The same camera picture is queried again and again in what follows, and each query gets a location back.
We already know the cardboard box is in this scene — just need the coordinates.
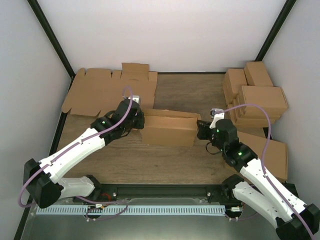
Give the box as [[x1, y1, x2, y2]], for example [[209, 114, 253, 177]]
[[140, 109, 201, 147]]

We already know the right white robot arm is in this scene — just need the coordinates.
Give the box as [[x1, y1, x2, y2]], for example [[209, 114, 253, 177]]
[[197, 119, 320, 240]]

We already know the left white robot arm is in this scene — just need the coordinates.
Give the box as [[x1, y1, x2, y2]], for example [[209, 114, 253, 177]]
[[23, 95, 145, 209]]

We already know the folded box back left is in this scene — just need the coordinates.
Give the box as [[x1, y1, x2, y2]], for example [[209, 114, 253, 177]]
[[222, 68, 247, 105]]

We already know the folded box near right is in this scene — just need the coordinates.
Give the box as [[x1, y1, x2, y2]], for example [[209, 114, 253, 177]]
[[237, 131, 288, 183]]

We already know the folded box top stack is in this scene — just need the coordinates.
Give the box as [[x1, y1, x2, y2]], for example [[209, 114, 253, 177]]
[[238, 85, 288, 115]]

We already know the folded box back right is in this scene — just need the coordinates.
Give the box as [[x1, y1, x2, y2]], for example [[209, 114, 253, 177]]
[[243, 61, 274, 87]]

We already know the folded boxes lower stack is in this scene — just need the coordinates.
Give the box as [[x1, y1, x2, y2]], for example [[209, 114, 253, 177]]
[[227, 106, 282, 128]]

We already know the flat cardboard sheet stack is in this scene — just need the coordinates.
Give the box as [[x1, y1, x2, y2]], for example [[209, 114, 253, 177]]
[[61, 62, 158, 117]]

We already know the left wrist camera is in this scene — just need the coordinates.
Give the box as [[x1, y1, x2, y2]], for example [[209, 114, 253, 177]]
[[132, 95, 141, 105]]

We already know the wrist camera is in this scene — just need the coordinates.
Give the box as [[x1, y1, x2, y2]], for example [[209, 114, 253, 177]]
[[132, 95, 141, 105], [209, 108, 225, 129]]

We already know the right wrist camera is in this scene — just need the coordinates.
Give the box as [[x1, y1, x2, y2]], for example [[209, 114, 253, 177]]
[[209, 108, 225, 129]]

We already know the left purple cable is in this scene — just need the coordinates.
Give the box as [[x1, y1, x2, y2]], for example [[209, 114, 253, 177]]
[[18, 86, 135, 222]]

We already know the purple cable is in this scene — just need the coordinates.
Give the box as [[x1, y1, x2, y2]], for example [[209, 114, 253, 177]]
[[219, 103, 315, 240], [18, 86, 135, 222]]

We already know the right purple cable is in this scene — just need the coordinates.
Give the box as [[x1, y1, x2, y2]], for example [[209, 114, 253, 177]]
[[219, 103, 315, 240]]

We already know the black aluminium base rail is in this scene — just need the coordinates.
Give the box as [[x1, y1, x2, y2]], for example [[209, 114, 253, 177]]
[[86, 184, 236, 203]]

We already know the light blue cable duct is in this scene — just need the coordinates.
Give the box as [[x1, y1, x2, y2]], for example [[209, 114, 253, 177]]
[[36, 205, 226, 217]]

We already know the left black frame post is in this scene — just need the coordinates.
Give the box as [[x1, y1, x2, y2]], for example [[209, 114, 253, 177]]
[[27, 0, 76, 79]]

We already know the black frame post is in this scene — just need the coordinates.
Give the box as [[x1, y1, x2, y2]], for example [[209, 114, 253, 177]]
[[254, 0, 297, 62], [27, 0, 76, 79]]

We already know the right black frame post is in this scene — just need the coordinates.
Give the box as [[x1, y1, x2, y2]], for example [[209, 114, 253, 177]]
[[254, 0, 297, 62]]

